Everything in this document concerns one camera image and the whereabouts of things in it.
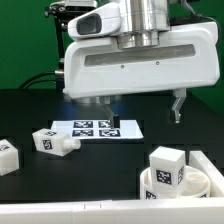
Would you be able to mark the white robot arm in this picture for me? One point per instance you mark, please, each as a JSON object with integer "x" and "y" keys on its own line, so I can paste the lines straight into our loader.
{"x": 129, "y": 46}

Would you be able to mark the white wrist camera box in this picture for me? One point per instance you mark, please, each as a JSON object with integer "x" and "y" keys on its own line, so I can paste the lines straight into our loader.
{"x": 103, "y": 21}

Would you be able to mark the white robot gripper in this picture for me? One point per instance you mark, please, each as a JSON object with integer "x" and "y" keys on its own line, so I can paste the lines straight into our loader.
{"x": 186, "y": 57}

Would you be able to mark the white L-shaped wall fixture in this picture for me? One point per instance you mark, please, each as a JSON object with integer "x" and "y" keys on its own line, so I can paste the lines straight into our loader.
{"x": 161, "y": 211}

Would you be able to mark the white marker sheet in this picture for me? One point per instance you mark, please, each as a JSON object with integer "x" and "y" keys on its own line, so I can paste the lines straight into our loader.
{"x": 98, "y": 129}

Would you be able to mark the black camera on stand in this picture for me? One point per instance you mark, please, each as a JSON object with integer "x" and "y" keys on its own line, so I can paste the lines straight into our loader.
{"x": 63, "y": 11}

